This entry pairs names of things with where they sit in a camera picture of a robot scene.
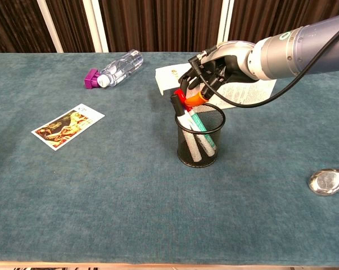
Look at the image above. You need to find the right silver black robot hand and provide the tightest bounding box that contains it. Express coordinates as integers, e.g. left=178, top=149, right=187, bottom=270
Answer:
left=178, top=40, right=257, bottom=107

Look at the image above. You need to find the red cap white marker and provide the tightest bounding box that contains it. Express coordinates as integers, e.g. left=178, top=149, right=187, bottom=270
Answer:
left=173, top=88, right=193, bottom=113

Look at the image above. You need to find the black mesh pen holder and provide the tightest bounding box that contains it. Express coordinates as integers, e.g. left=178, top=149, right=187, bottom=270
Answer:
left=175, top=102, right=227, bottom=169

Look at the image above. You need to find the green barrel marker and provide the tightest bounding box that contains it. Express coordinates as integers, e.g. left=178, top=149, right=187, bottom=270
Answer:
left=190, top=109, right=217, bottom=158

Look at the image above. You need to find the black cap white marker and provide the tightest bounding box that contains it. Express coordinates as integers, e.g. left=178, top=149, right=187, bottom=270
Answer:
left=170, top=94, right=203, bottom=163

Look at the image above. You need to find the white cardboard carton box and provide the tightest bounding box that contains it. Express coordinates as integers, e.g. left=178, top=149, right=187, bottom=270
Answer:
left=155, top=62, right=278, bottom=110

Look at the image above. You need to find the dark brown slatted curtain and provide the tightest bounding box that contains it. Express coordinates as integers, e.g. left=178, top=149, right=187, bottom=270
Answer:
left=0, top=0, right=339, bottom=56

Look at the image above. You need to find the clear plastic water bottle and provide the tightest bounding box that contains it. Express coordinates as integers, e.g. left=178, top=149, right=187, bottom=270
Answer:
left=97, top=49, right=144, bottom=89

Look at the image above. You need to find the purple bottle cap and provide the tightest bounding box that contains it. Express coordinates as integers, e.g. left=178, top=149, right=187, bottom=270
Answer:
left=84, top=68, right=103, bottom=90

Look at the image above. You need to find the shiny metal spoon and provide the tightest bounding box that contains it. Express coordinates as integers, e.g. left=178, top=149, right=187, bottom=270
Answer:
left=308, top=164, right=339, bottom=196

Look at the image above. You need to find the teal fabric table cloth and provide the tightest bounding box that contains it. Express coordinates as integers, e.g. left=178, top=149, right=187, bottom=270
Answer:
left=0, top=52, right=339, bottom=266

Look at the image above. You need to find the printed picture card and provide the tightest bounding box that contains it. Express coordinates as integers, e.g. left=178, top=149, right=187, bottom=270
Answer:
left=31, top=103, right=106, bottom=152

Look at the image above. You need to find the black cable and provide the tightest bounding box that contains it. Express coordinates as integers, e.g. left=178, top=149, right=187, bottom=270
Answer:
left=188, top=26, right=339, bottom=109

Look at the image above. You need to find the white upright post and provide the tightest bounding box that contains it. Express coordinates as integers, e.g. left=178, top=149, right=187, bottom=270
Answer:
left=36, top=0, right=65, bottom=53
left=215, top=0, right=235, bottom=53
left=82, top=0, right=110, bottom=53

